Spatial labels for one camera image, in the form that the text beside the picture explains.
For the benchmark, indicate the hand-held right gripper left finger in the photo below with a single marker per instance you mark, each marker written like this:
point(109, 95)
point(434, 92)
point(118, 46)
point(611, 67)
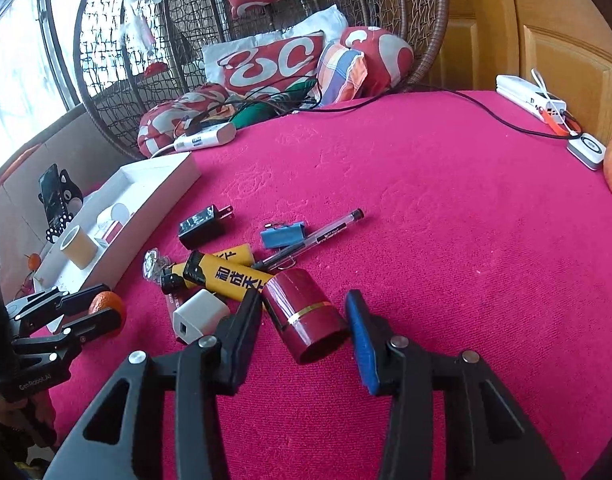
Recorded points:
point(238, 345)

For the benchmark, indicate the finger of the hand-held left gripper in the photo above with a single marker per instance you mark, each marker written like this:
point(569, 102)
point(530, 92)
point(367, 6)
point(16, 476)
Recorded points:
point(81, 297)
point(93, 327)

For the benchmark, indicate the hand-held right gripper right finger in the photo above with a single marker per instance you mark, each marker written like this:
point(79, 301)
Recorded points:
point(361, 340)

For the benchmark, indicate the orange mandarin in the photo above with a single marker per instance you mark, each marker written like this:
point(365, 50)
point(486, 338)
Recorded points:
point(108, 301)

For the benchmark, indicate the white charger cube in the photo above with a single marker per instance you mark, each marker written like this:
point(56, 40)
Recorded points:
point(200, 316)

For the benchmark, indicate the dark red cylinder container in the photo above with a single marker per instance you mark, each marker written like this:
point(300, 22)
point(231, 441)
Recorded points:
point(306, 317)

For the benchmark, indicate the large yellow lighter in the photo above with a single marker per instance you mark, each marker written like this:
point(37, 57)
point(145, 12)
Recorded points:
point(236, 282)

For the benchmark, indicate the slim yellow lighter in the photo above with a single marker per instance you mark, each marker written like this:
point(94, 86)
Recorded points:
point(238, 254)

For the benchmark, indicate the clear black gel pen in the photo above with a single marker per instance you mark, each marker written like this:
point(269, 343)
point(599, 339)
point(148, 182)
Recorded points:
point(316, 235)

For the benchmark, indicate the blue binder clip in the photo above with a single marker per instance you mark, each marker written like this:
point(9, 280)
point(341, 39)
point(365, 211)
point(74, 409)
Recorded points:
point(285, 236)

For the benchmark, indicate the black charger plug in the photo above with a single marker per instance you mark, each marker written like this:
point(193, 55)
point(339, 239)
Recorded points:
point(201, 225)

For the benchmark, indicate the white shallow box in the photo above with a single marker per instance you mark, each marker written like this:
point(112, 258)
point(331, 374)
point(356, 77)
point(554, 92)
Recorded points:
point(151, 180)

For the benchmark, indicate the yellow tape roll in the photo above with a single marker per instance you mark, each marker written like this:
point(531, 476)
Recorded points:
point(81, 247)

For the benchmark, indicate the tiny orange fruit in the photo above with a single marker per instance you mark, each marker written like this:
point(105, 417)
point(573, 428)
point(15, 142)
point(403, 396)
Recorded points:
point(33, 261)

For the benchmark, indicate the small red item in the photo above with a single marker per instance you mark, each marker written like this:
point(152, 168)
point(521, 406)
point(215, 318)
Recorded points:
point(108, 234)

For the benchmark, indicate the small white cylinder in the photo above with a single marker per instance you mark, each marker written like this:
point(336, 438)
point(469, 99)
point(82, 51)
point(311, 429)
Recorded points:
point(117, 211)

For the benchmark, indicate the person's patterned clothing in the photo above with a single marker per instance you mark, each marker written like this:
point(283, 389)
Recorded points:
point(6, 460)

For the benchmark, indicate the black cat phone stand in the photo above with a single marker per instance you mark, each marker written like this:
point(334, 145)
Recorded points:
point(71, 197)

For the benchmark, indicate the black smartphone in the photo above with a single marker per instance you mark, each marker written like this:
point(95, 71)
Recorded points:
point(51, 192)

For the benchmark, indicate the lumpy red white cushion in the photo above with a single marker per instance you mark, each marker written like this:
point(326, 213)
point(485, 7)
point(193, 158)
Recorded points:
point(171, 115)

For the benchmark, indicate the green cloth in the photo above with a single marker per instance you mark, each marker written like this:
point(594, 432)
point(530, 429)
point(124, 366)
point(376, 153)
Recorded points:
point(256, 112)

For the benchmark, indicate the plaid cloth pillow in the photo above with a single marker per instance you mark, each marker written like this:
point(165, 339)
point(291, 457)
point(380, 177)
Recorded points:
point(342, 74)

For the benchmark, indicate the flat red white cushion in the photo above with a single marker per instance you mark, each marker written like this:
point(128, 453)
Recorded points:
point(273, 65)

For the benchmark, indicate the round red white cushion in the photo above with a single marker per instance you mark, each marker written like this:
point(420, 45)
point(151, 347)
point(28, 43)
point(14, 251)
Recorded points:
point(383, 55)

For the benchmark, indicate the small white grey device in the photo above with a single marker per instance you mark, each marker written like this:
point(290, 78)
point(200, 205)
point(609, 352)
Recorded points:
point(588, 151)

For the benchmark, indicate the white power strip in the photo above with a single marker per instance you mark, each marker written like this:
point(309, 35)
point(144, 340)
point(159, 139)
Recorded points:
point(523, 91)

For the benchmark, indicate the hanging flower decoration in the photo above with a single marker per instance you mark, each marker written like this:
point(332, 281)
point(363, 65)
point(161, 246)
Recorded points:
point(142, 0)

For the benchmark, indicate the red and white cushions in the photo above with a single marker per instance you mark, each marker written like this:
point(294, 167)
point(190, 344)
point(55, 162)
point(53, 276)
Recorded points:
point(316, 22)

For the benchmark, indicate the wicker hanging chair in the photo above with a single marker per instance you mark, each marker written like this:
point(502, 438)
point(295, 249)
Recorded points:
point(425, 20)

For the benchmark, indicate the wooden door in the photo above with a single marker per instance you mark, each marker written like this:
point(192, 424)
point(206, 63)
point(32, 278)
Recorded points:
point(560, 20)

